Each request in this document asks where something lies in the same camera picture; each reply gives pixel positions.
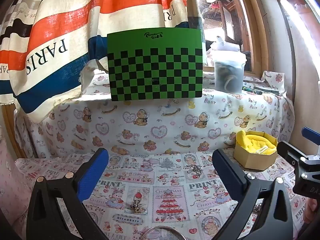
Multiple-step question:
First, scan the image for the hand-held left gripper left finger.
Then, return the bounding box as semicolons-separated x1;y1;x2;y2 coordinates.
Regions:
26;148;110;240

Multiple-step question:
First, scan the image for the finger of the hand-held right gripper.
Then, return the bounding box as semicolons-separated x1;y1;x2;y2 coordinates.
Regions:
276;141;305;168
301;127;320;155

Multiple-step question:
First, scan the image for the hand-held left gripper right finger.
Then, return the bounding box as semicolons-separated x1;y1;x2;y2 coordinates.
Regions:
212;149;293;240

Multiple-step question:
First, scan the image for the octagonal cardboard box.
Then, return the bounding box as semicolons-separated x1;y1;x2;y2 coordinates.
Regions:
233;130;278;172

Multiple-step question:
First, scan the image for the silver chain jewelry piece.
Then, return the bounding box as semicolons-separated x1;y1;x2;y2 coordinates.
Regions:
186;165;204;179

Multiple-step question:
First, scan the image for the person's right hand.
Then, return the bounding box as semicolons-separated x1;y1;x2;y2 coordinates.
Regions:
304;197;320;227

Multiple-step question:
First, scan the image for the yellow fleece lining cloth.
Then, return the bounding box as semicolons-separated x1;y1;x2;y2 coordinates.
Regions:
236;130;277;155

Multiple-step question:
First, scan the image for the festive print tablecloth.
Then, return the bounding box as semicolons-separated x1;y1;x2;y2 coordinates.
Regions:
15;150;310;240

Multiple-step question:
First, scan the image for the flat grey box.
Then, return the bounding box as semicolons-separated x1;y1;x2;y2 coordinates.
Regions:
254;85;280;95

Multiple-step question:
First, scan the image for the green pen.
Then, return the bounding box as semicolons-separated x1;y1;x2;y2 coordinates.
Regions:
241;86;262;95

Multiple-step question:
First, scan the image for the bear print cloth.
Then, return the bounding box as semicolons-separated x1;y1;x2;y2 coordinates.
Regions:
14;66;295;158

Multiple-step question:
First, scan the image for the thin metal bangle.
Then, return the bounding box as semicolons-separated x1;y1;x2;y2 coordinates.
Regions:
142;226;186;240

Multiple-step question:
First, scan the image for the pink patterned cloth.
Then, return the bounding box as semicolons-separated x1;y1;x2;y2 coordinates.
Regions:
0;125;33;240

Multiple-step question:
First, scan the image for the translucent plastic tub with lid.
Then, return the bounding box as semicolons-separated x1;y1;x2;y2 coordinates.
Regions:
209;36;247;93

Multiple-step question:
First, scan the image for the green black checkerboard board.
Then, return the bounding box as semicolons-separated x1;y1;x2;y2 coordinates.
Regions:
107;28;203;102

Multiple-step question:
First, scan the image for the striped printed curtain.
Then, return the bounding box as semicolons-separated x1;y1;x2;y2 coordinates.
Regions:
0;0;204;124

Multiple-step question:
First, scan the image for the wooden window frame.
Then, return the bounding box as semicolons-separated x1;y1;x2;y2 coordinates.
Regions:
217;0;269;78

